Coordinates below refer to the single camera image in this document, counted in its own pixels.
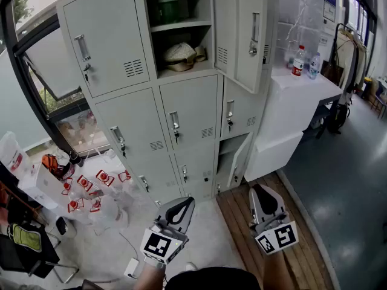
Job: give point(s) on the person's right forearm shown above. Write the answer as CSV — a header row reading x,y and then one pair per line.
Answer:
x,y
279,270

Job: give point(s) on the cluster of clear water jugs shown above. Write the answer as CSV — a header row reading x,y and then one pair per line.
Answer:
x,y
102,198

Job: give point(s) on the brown bag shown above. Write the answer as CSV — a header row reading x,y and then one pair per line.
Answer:
x,y
332,72

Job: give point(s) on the yellow bin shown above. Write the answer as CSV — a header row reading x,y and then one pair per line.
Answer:
x,y
368,85

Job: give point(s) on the black clothes rack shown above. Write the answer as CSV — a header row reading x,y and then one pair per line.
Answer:
x,y
334,41

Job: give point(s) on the red label water bottle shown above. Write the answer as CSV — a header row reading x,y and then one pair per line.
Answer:
x,y
298,63

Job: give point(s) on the blue label water bottle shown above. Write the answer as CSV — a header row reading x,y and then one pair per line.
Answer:
x,y
314,66

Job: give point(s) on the cream hanging garment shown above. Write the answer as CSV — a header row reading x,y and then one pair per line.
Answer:
x,y
346,59

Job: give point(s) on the white power adapter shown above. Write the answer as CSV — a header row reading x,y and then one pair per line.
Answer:
x,y
131,267

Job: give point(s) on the black chair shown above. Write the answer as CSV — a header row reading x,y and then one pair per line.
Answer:
x,y
18,261

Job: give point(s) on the black backpack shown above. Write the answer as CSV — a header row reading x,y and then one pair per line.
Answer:
x,y
338,118

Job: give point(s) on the person's black shirt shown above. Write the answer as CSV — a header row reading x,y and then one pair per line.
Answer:
x,y
211,279

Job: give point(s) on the person's left forearm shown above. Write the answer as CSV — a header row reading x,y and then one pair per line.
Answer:
x,y
149,276

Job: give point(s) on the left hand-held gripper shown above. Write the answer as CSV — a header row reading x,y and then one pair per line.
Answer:
x,y
163,243

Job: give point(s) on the black window frame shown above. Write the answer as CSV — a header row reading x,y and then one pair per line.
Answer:
x,y
33,33

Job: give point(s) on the grey metal locker cabinet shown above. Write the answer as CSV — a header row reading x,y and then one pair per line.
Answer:
x,y
121,116

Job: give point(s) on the beige hat in locker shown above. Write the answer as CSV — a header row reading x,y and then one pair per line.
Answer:
x,y
180,56

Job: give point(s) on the yellow-green vest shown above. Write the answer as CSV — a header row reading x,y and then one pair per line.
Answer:
x,y
27,237

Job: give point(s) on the small white wall sign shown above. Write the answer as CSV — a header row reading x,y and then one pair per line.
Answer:
x,y
324,38

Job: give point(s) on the person's white shoe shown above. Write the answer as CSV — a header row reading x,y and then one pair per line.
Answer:
x,y
191,266

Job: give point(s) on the black metal table frame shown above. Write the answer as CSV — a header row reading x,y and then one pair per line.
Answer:
x,y
334,110

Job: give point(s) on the blue chair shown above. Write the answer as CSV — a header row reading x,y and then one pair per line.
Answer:
x,y
380,97

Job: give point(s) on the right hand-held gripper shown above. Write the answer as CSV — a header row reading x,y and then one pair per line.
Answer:
x,y
276,237

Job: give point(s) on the green jar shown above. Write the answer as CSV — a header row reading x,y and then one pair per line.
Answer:
x,y
167,9

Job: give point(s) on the black bottle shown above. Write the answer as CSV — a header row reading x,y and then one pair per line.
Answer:
x,y
75,159

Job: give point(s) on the orange bag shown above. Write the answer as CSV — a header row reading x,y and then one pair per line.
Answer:
x,y
50,162

